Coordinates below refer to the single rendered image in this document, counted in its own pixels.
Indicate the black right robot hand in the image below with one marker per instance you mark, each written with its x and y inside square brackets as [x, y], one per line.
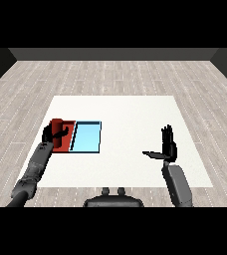
[168, 146]

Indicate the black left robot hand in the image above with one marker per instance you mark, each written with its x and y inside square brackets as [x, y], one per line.
[48, 133]

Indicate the small red can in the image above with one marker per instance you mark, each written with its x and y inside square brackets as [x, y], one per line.
[57, 128]

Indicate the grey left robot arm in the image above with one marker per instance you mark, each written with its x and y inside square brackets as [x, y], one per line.
[36, 167]

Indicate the shallow red open box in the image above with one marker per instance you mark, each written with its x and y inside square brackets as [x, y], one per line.
[68, 136]

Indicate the shallow light blue open box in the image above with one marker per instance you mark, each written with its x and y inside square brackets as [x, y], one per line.
[86, 136]

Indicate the dark grey robot body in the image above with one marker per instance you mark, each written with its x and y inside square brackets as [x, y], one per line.
[113, 200]

